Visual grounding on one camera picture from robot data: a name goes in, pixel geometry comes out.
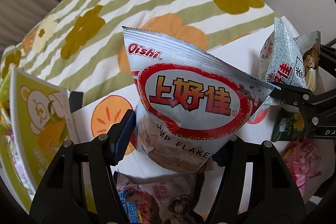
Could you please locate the pink white candy bag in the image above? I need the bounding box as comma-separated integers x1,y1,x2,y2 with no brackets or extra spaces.
282,139,322,196

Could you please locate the green cardboard box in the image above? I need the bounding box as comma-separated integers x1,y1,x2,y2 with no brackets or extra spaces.
1,65,78,212

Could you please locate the grey cartoon snack bag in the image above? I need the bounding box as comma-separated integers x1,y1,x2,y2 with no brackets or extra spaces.
114,172,205,223

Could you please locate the dark green biscuit packet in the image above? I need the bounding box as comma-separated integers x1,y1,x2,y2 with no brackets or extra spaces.
271,108,305,142

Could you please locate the grey potato chips bag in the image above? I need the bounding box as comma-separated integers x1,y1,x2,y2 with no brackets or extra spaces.
248,16,321,123

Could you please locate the floral striped quilt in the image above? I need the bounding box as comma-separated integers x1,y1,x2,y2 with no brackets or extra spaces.
1,0,275,105

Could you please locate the silver Oishi shrimp flakes bag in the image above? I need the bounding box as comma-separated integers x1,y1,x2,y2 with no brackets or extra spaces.
122,26,281,175

